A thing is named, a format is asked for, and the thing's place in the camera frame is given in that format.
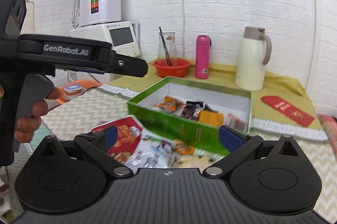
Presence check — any yellow tablecloth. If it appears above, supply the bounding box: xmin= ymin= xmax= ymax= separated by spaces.
xmin=105 ymin=59 xmax=323 ymax=135

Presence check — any red plastic basket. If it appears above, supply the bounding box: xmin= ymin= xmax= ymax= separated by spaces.
xmin=152 ymin=58 xmax=192 ymax=78

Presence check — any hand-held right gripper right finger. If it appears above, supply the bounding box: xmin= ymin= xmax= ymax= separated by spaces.
xmin=202 ymin=125 xmax=303 ymax=182

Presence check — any white snack packet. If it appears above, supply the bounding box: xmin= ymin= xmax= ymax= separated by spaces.
xmin=123 ymin=132 xmax=180 ymax=170

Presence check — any orange jelly cup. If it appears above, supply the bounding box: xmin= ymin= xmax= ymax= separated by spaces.
xmin=173 ymin=140 xmax=196 ymax=155

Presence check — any clear packet with red label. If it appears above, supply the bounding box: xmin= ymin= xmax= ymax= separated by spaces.
xmin=225 ymin=113 xmax=248 ymax=133

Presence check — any white water purifier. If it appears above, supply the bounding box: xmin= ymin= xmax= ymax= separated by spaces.
xmin=72 ymin=0 xmax=122 ymax=28

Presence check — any green cardboard box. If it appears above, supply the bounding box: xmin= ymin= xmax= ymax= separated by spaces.
xmin=127 ymin=76 xmax=253 ymax=156

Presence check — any cream thermos jug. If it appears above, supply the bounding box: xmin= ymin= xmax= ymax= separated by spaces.
xmin=234 ymin=26 xmax=273 ymax=92

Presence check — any white water dispenser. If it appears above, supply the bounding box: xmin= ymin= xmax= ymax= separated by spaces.
xmin=70 ymin=21 xmax=142 ymax=82

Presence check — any small jar with blue lid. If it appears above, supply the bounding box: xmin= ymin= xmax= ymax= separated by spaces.
xmin=64 ymin=83 xmax=83 ymax=100

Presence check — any red envelope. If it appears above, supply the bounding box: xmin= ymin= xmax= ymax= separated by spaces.
xmin=260 ymin=95 xmax=316 ymax=127

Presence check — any orange plaid cloth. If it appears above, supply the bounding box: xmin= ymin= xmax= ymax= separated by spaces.
xmin=317 ymin=114 xmax=337 ymax=156

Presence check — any white wall cable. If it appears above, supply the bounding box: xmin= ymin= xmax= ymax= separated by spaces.
xmin=306 ymin=0 xmax=317 ymax=93
xmin=181 ymin=0 xmax=185 ymax=59

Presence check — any red nuts packet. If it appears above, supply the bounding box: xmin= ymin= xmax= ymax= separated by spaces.
xmin=91 ymin=115 xmax=144 ymax=162

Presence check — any dark brown snack packet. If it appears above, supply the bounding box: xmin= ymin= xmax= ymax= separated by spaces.
xmin=181 ymin=100 xmax=209 ymax=119

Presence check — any person's left hand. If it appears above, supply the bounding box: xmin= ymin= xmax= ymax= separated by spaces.
xmin=14 ymin=87 xmax=63 ymax=144

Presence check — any glass carafe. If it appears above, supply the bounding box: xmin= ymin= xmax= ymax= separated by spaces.
xmin=157 ymin=31 xmax=177 ymax=66

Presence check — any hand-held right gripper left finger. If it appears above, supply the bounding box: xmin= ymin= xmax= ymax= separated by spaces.
xmin=34 ymin=125 xmax=134 ymax=179

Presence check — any metal flexible hose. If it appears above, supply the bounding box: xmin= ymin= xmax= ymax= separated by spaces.
xmin=71 ymin=0 xmax=83 ymax=27

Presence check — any orange clear snack packet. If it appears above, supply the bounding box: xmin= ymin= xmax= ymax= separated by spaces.
xmin=152 ymin=96 xmax=185 ymax=113

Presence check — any pink thermos bottle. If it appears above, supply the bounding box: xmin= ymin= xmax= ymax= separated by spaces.
xmin=195 ymin=35 xmax=212 ymax=80

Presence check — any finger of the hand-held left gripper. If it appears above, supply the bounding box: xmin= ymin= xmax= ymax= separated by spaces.
xmin=98 ymin=48 xmax=148 ymax=77

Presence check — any orange plastic basin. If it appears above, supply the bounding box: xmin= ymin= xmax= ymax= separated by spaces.
xmin=56 ymin=79 xmax=104 ymax=106

